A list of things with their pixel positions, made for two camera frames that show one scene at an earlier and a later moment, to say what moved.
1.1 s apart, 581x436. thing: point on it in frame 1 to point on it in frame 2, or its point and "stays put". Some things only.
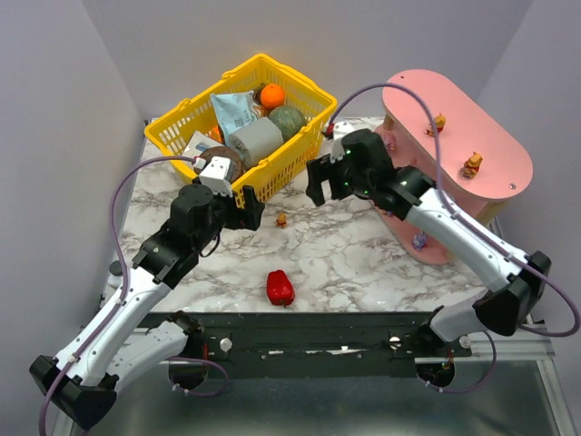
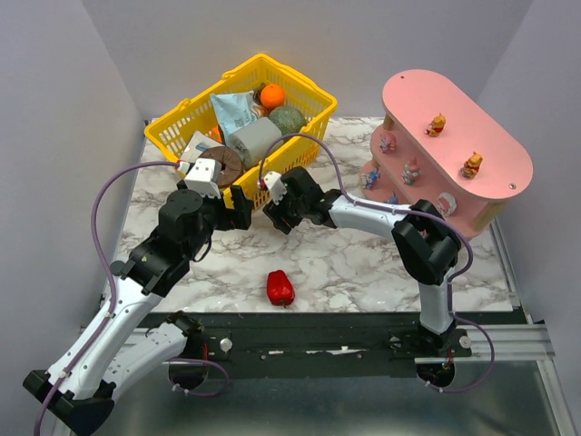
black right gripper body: x=333 y=177 to x=281 y=213
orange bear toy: x=439 y=123 stays put
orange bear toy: x=471 y=165 stays put
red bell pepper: x=280 y=290 stays put
